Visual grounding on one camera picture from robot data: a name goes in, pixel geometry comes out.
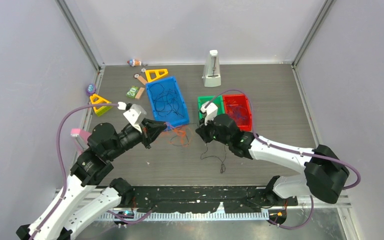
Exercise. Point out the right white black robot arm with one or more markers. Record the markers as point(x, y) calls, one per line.
point(319, 173)

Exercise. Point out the yellow triangle toy on green block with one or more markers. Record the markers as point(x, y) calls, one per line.
point(97, 101)

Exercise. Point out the small colourful figurine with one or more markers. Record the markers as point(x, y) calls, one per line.
point(134, 62)

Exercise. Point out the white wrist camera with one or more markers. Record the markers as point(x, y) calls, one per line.
point(134, 114)
point(209, 111)

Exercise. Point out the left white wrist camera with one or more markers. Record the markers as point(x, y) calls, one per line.
point(134, 114)

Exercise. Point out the blue plastic bin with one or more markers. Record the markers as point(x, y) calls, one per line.
point(167, 102)

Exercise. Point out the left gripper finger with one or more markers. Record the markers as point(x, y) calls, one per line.
point(154, 125)
point(154, 132)

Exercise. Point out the red plastic bin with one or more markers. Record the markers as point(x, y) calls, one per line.
point(238, 108)

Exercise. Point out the tan wooden block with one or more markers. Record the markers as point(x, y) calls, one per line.
point(140, 92)

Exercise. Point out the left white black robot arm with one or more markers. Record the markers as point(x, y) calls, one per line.
point(62, 220)

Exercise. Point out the pink tape dispenser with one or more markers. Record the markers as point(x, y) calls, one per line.
point(80, 138)

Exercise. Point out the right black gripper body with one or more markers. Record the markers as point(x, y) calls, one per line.
point(210, 133)

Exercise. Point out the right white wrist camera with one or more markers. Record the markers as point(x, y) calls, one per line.
point(209, 111)

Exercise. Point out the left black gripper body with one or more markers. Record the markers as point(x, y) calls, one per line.
point(147, 138)

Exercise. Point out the purple round toy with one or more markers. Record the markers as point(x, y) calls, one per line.
point(91, 89)

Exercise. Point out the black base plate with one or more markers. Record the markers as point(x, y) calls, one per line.
point(203, 199)

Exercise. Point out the white metronome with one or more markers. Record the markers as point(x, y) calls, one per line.
point(211, 73)

